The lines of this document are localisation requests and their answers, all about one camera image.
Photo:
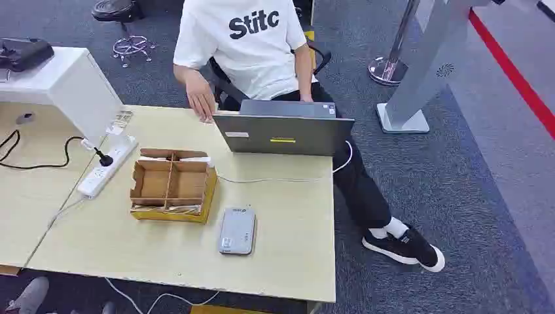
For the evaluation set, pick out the black stool chrome base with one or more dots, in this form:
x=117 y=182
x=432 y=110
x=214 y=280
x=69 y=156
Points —
x=119 y=11

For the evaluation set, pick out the person's right hand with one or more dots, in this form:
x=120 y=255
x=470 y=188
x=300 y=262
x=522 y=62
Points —
x=200 y=97

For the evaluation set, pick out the person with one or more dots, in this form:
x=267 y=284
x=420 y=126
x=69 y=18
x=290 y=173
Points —
x=251 y=56

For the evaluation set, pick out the grey flat device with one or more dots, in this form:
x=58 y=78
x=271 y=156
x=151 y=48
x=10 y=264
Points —
x=237 y=232

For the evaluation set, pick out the white cards stack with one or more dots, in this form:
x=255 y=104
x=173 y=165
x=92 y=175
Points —
x=196 y=160

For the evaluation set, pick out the round desk grommet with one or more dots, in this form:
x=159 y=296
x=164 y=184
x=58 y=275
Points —
x=25 y=118

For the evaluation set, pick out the black device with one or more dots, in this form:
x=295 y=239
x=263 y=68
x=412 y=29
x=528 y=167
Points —
x=24 y=52

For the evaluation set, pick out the grey shoe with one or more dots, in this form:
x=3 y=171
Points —
x=108 y=308
x=30 y=297

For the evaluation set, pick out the red floor tape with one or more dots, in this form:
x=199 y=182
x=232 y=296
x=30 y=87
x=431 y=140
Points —
x=516 y=78

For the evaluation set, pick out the wooden card box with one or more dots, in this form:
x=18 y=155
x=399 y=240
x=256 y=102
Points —
x=173 y=186

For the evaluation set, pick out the white power strip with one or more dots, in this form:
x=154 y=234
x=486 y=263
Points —
x=106 y=167

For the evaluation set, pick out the white kiosk stand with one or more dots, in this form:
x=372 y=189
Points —
x=416 y=73

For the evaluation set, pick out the printed label stickers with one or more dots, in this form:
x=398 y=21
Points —
x=119 y=121

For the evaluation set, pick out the pale cards row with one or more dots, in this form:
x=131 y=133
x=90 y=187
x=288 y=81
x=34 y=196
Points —
x=169 y=209

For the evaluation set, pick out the white plug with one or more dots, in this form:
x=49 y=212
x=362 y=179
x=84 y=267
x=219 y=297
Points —
x=87 y=144

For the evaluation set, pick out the chrome stanchion post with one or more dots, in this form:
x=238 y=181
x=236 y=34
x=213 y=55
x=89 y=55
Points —
x=390 y=67

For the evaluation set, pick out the yellow wooden box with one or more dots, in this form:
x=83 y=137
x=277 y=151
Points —
x=225 y=310

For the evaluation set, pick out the grey laptop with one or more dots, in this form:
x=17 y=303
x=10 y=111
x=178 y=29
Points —
x=282 y=136

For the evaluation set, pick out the black office chair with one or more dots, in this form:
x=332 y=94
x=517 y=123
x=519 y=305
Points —
x=225 y=89

